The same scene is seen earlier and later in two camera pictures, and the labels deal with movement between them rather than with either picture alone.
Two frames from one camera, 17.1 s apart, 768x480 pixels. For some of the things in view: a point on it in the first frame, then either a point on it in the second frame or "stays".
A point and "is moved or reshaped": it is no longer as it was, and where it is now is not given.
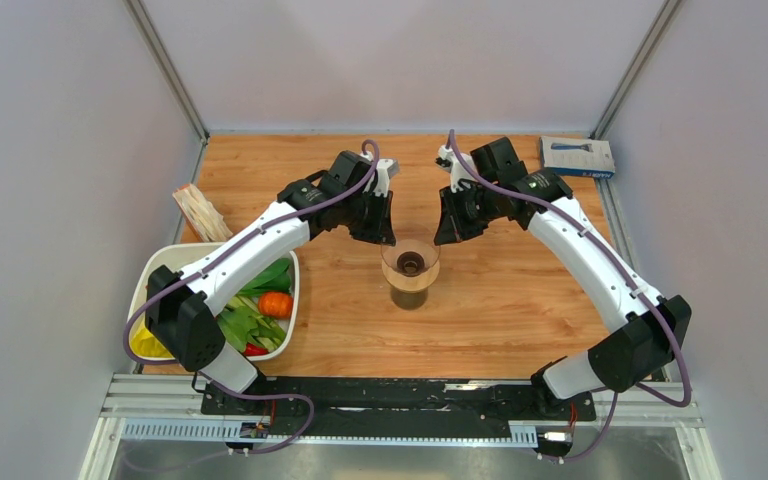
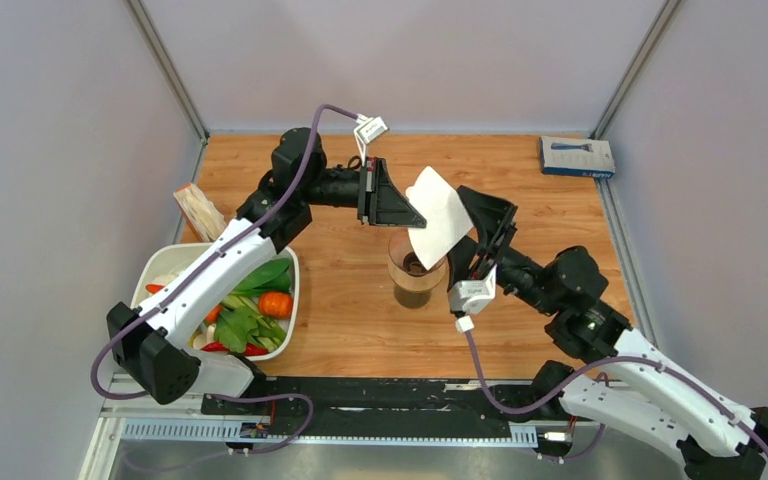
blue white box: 578,156 stays
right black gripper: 451,229 → 493,218
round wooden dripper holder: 412,284 is moved or reshaped
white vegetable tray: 258,317 stays
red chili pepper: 254,350 stays
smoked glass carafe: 409,300 stays
